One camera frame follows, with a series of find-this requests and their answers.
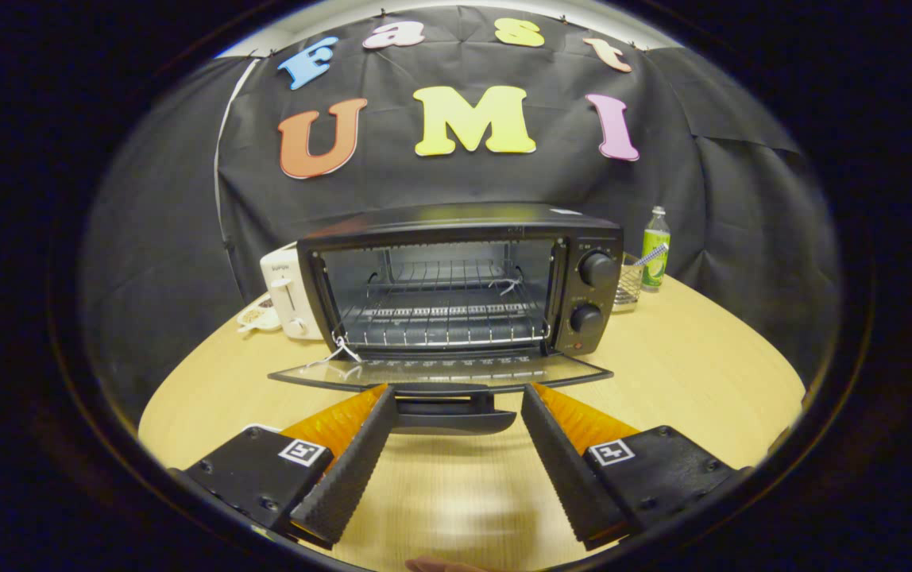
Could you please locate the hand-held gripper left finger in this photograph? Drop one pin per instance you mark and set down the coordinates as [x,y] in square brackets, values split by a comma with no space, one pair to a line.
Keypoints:
[349,477]

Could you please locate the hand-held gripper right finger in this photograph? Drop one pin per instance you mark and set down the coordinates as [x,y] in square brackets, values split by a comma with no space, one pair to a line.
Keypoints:
[567,477]

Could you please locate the black toaster oven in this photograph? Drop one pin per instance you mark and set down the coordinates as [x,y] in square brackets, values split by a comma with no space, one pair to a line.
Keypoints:
[595,302]

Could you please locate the white pop-up toaster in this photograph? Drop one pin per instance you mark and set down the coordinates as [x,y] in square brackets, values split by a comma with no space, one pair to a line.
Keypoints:
[285,294]

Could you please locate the small white snack dish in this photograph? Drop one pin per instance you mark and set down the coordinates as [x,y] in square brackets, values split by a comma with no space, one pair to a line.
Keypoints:
[259,316]

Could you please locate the clear glass cup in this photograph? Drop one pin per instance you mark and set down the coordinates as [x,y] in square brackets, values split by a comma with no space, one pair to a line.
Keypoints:
[627,286]

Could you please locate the green drink bottle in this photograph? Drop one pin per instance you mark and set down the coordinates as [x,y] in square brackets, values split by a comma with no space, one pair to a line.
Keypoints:
[655,254]

